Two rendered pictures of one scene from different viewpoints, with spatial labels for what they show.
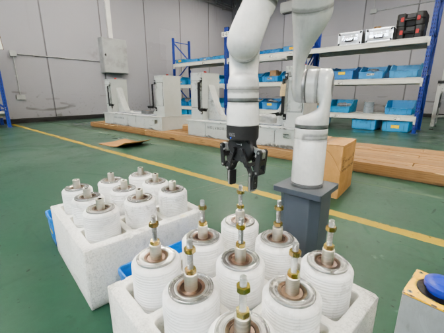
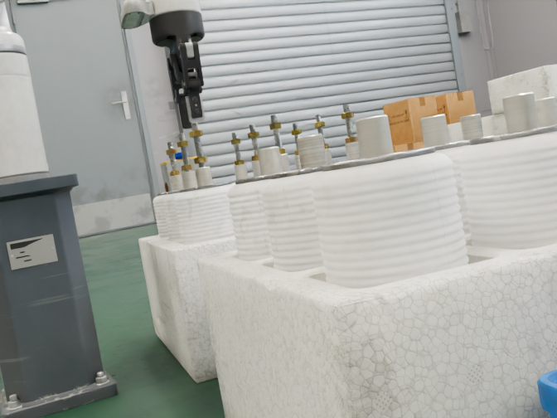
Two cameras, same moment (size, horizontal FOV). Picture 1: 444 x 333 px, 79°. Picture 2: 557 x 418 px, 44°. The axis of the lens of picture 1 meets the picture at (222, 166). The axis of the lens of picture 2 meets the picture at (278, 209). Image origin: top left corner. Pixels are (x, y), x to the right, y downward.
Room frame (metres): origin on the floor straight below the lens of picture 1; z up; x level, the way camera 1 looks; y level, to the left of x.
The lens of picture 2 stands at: (1.49, 0.45, 0.26)
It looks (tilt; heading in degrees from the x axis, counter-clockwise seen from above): 3 degrees down; 204
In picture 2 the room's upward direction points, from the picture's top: 10 degrees counter-clockwise
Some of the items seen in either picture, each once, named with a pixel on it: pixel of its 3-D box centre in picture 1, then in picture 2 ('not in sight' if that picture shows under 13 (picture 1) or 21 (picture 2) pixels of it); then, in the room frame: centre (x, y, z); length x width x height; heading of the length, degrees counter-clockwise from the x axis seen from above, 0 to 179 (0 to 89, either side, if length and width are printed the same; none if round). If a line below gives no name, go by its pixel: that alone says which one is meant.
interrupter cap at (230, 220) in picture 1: (240, 221); (205, 187); (0.63, -0.05, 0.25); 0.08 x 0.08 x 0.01
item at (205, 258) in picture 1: (203, 271); not in sight; (0.55, 0.04, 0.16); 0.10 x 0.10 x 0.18
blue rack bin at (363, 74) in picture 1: (374, 73); not in sight; (4.61, -2.48, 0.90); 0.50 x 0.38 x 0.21; 137
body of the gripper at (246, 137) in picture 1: (242, 141); (180, 46); (0.63, -0.05, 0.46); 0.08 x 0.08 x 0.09
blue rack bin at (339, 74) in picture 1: (346, 73); not in sight; (4.89, -2.14, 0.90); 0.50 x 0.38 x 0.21; 139
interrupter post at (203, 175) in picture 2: (240, 215); (204, 178); (0.63, -0.05, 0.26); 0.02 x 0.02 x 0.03
